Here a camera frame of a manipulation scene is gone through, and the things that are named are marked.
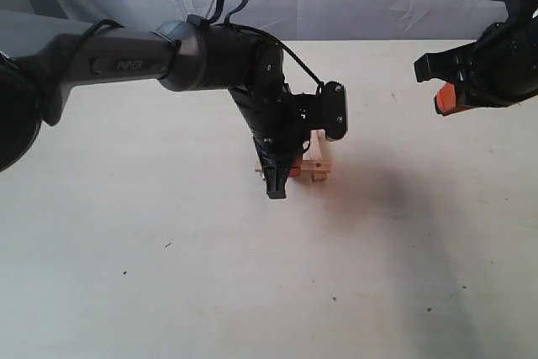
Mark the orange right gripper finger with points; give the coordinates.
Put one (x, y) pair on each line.
(445, 101)

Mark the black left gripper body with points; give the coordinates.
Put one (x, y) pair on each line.
(278, 120)

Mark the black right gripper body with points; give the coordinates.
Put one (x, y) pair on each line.
(499, 69)

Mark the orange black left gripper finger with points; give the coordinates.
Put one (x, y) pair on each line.
(276, 177)

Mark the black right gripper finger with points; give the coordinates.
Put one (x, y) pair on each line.
(449, 66)

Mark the wooden stick with holes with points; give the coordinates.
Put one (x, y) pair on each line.
(315, 166)
(316, 153)

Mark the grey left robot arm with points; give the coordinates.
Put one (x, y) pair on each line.
(44, 58)

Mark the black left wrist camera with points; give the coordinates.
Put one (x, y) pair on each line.
(329, 111)

